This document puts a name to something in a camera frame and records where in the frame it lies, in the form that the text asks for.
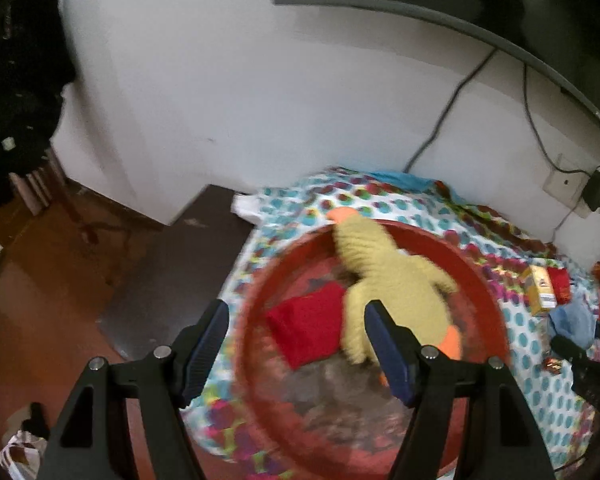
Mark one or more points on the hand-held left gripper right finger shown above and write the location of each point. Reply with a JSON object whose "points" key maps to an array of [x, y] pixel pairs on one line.
{"points": [[387, 355]]}

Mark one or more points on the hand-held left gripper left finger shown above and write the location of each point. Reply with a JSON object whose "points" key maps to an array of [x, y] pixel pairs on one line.
{"points": [[210, 340]]}

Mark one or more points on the red plastic basin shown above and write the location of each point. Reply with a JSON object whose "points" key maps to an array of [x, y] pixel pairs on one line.
{"points": [[330, 410]]}

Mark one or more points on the yellow plush duck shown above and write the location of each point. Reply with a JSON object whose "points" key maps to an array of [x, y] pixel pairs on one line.
{"points": [[380, 270]]}

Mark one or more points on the yellow box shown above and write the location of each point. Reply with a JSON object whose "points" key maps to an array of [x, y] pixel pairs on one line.
{"points": [[537, 290]]}

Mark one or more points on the dark wooden cabinet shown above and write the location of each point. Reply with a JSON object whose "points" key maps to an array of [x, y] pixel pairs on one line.
{"points": [[180, 270]]}

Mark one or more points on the white cloth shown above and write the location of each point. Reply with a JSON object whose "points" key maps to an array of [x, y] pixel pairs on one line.
{"points": [[245, 207]]}

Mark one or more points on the polka-dot blanket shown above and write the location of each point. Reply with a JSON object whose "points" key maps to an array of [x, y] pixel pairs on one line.
{"points": [[290, 220]]}

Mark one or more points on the small red wrapper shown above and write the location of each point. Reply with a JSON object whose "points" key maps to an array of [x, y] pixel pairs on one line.
{"points": [[552, 365]]}

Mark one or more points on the blue cloth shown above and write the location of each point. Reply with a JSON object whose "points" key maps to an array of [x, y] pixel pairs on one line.
{"points": [[575, 322]]}

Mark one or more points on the black cloth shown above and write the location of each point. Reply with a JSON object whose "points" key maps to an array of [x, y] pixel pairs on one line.
{"points": [[587, 370]]}

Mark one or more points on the white plastic bag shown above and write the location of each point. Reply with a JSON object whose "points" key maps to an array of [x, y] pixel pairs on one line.
{"points": [[17, 455]]}

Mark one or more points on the wooden slatted furniture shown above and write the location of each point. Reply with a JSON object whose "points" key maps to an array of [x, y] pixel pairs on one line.
{"points": [[35, 185]]}

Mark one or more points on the black power adapter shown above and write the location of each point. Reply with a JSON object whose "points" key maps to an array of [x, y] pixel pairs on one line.
{"points": [[595, 190]]}

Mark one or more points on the dark hanging clothing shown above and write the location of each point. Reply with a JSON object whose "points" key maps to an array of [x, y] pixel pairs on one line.
{"points": [[20, 85]]}

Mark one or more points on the white wall socket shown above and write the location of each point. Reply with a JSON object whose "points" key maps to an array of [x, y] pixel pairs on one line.
{"points": [[562, 182]]}

